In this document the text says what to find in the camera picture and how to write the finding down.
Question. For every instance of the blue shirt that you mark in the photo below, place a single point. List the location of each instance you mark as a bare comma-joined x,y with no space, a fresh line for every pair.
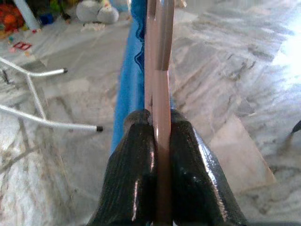
128,82

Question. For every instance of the red toy pile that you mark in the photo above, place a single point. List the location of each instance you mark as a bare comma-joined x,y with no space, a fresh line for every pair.
10,18

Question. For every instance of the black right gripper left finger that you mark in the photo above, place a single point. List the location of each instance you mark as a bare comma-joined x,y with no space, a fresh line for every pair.
131,176

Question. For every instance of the light blue folding table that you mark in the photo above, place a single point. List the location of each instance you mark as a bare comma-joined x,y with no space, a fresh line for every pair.
82,126

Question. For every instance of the pink plastic hanger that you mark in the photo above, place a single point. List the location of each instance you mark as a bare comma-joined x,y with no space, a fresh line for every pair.
162,106

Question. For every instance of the small grey round cushion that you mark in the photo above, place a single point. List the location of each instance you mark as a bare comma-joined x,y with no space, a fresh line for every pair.
108,15

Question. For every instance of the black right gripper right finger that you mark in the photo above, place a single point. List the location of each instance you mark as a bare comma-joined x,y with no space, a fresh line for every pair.
192,183

